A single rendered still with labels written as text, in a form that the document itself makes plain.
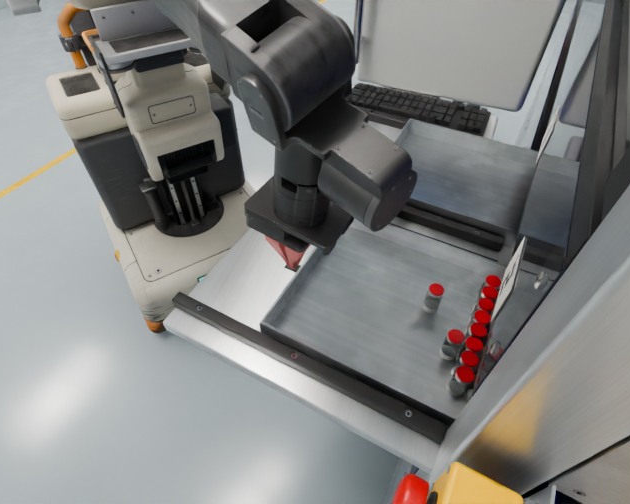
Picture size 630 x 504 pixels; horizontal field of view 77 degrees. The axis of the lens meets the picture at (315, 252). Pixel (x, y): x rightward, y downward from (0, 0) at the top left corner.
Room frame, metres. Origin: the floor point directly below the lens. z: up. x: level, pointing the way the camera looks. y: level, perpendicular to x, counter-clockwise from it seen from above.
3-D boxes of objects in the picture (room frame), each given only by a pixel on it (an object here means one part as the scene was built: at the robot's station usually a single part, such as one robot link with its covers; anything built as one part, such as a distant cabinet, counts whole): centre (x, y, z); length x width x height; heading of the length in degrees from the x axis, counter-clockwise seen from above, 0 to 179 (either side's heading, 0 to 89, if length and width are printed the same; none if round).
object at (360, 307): (0.32, -0.14, 0.90); 0.34 x 0.26 x 0.04; 62
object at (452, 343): (0.26, -0.18, 0.91); 0.02 x 0.02 x 0.05
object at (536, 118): (1.03, -0.63, 0.73); 1.98 x 0.01 x 0.25; 152
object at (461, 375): (0.27, -0.21, 0.91); 0.18 x 0.02 x 0.05; 151
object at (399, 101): (1.04, -0.28, 0.82); 0.40 x 0.14 x 0.02; 65
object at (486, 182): (0.62, -0.30, 0.90); 0.34 x 0.26 x 0.04; 62
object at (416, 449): (0.50, -0.16, 0.87); 0.70 x 0.48 x 0.02; 152
